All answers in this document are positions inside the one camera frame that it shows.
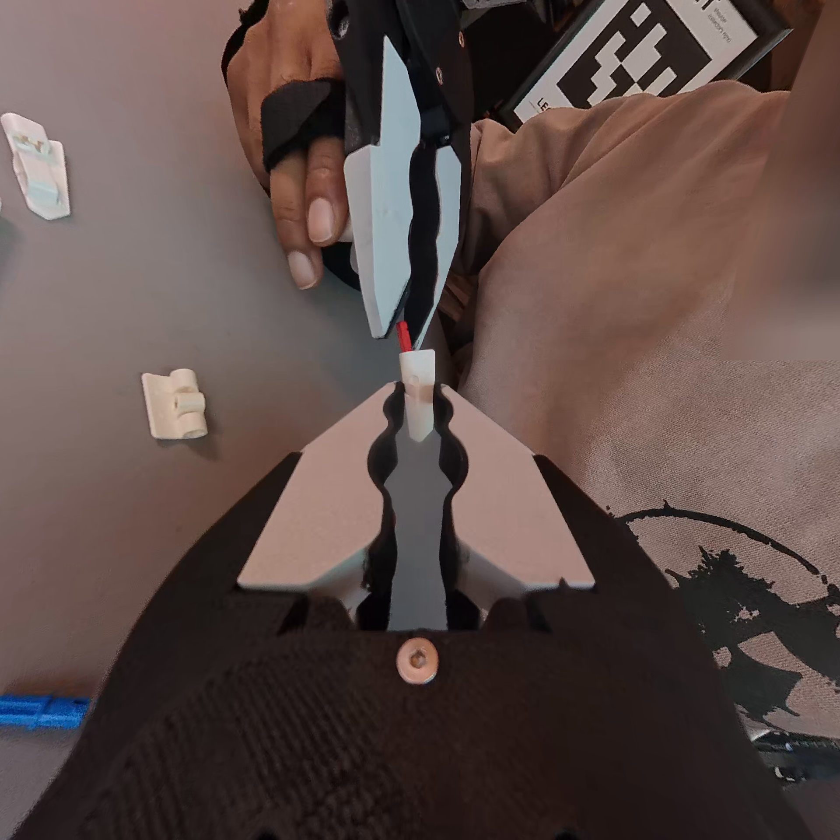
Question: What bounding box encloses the grey desk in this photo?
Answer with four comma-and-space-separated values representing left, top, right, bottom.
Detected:
0, 0, 490, 840

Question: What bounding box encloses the white curved panel brick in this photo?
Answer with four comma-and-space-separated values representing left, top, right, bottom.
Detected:
0, 113, 71, 221
399, 349, 437, 442

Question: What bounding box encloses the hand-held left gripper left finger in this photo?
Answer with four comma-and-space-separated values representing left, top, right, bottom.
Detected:
236, 382, 406, 624

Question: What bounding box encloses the small white connector brick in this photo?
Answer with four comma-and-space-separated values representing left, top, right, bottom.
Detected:
141, 369, 210, 439

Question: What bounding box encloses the beige printed sweatshirt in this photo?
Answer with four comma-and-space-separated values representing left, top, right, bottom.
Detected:
453, 79, 840, 788

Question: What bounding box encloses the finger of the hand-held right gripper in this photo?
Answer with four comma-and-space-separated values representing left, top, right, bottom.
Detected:
343, 36, 422, 341
410, 143, 463, 347

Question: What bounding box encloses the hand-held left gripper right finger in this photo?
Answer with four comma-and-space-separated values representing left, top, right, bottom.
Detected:
433, 382, 597, 624

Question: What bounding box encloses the person's right hand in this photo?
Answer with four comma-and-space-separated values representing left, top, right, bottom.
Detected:
223, 0, 353, 291

